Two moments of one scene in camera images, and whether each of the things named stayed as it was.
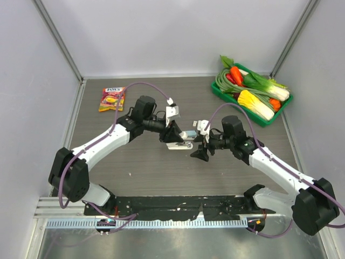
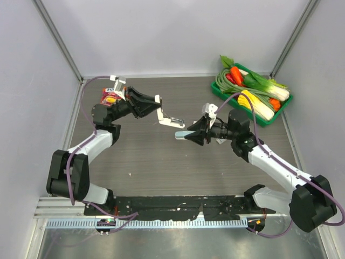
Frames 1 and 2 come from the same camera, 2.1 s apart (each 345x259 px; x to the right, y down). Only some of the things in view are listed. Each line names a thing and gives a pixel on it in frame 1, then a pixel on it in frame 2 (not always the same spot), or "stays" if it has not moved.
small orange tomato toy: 275,103 stays
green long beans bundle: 228,88 stays
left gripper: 171,134 -> 142,105
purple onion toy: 235,95 stays
